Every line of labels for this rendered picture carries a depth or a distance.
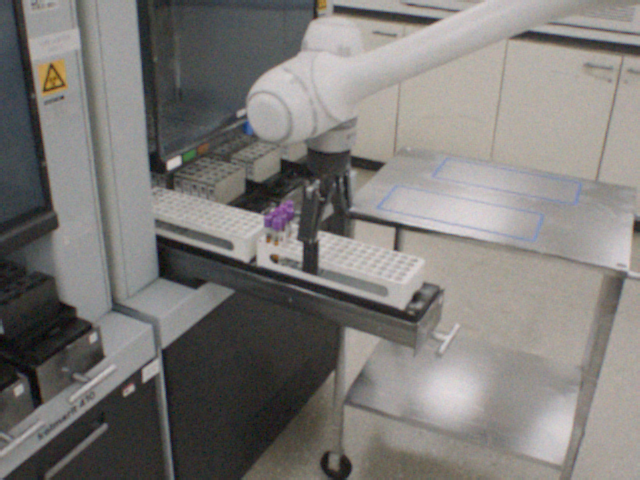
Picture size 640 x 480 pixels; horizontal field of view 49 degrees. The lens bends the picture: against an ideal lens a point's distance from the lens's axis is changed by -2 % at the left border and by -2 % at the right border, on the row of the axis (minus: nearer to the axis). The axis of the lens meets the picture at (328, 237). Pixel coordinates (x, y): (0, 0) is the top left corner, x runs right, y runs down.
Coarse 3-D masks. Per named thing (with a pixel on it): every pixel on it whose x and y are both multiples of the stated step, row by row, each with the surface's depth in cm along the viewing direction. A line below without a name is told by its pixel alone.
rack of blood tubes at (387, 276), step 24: (264, 240) 132; (288, 240) 132; (336, 240) 133; (264, 264) 132; (288, 264) 133; (336, 264) 125; (360, 264) 126; (384, 264) 126; (408, 264) 126; (336, 288) 126; (360, 288) 129; (384, 288) 129; (408, 288) 121
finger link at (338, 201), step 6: (336, 180) 124; (342, 180) 125; (342, 186) 126; (336, 192) 127; (342, 192) 127; (330, 198) 130; (336, 198) 129; (342, 198) 129; (336, 204) 131; (342, 204) 130; (342, 210) 131; (348, 210) 133
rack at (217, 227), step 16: (160, 192) 149; (176, 192) 149; (160, 208) 142; (176, 208) 142; (192, 208) 143; (208, 208) 143; (224, 208) 144; (160, 224) 144; (176, 224) 139; (192, 224) 137; (208, 224) 137; (224, 224) 138; (240, 224) 137; (256, 224) 138; (192, 240) 139; (208, 240) 143; (224, 240) 143; (240, 240) 133; (256, 240) 135; (240, 256) 134
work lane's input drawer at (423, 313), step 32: (160, 256) 142; (192, 256) 138; (224, 256) 136; (256, 256) 136; (256, 288) 133; (288, 288) 130; (320, 288) 127; (352, 320) 125; (384, 320) 122; (416, 320) 120; (416, 352) 123
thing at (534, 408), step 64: (384, 192) 164; (448, 192) 165; (512, 192) 167; (576, 192) 168; (576, 256) 140; (384, 384) 187; (448, 384) 188; (512, 384) 189; (576, 384) 189; (512, 448) 167; (576, 448) 157
